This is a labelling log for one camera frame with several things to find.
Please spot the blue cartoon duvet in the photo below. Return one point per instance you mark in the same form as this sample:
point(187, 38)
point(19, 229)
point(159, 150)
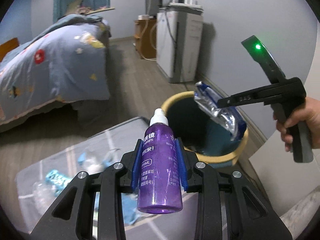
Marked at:
point(65, 63)

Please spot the white router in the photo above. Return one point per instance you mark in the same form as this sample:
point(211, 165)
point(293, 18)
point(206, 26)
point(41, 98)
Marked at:
point(185, 3)

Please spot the clear crumpled plastic wrap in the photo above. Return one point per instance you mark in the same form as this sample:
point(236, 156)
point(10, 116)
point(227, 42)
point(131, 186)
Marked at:
point(44, 193)

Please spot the blue foil snack bag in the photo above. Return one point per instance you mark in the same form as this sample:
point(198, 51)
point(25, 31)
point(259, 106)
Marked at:
point(228, 118)

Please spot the grey plaid cushion stool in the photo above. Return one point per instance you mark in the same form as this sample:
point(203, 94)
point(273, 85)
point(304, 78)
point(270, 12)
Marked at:
point(124, 136)

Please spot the wooden side cabinet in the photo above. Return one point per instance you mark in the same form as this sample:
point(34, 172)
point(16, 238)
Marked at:
point(145, 38)

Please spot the purple spray bottle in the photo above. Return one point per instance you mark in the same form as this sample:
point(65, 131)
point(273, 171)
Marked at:
point(159, 182)

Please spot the wooden bed headboard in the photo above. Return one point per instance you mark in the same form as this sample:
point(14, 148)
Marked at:
point(8, 47)

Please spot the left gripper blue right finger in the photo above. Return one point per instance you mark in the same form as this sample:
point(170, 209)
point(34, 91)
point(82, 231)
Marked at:
point(183, 173)

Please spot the white air purifier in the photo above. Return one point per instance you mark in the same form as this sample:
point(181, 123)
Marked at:
point(178, 39)

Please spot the yellow rim teal trash bin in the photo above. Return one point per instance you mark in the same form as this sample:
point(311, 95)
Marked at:
point(210, 141)

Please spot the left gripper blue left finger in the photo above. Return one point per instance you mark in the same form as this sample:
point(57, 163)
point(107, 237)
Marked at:
point(135, 173)

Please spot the teal pill blister pack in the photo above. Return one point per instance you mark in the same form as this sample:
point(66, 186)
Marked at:
point(57, 180)

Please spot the blue face mask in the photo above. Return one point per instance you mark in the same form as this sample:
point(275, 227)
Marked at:
point(94, 162)

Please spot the blue disposable glove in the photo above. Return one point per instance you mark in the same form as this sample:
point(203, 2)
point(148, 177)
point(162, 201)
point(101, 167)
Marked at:
point(129, 207)

